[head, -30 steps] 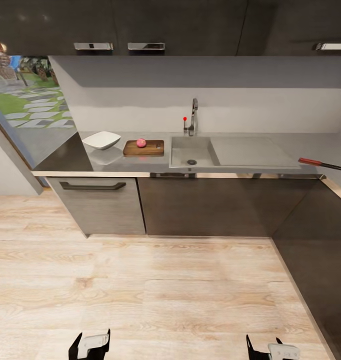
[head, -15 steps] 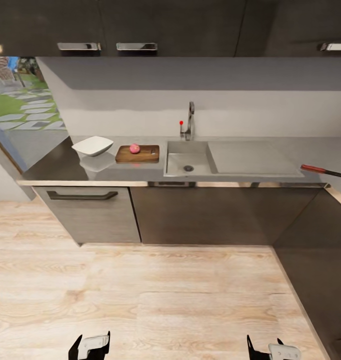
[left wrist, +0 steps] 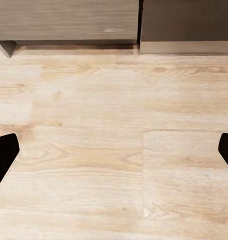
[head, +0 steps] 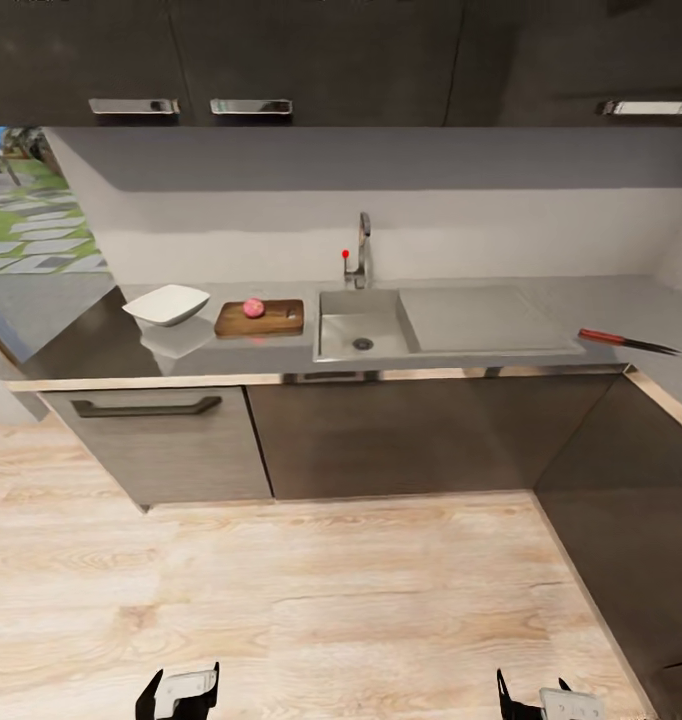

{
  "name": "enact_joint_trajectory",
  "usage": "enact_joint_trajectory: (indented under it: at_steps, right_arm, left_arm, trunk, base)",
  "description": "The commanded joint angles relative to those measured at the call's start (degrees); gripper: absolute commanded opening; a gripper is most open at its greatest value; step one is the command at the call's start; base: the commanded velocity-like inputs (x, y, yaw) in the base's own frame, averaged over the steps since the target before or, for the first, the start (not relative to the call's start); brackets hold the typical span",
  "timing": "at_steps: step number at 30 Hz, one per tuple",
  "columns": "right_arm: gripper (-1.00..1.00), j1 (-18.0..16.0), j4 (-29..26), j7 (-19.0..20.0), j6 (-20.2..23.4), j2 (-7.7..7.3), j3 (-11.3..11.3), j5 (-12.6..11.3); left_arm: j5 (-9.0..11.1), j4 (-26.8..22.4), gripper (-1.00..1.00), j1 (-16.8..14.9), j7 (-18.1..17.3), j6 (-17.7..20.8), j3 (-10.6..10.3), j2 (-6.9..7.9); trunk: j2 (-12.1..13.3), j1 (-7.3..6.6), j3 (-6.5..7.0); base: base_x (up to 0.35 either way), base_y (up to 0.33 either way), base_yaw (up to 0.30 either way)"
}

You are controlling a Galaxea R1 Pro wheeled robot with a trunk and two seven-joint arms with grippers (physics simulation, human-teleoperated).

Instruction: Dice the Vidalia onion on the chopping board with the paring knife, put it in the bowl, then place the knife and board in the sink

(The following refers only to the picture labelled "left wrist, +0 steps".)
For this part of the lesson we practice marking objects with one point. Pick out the dishwasher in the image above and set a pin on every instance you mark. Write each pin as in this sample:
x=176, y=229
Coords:
x=69, y=22

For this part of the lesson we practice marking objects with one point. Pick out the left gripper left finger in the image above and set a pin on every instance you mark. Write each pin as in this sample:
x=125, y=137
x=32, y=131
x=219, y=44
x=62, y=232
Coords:
x=9, y=149

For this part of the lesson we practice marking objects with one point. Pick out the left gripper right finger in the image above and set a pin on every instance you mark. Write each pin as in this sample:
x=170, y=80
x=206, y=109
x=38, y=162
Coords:
x=223, y=146

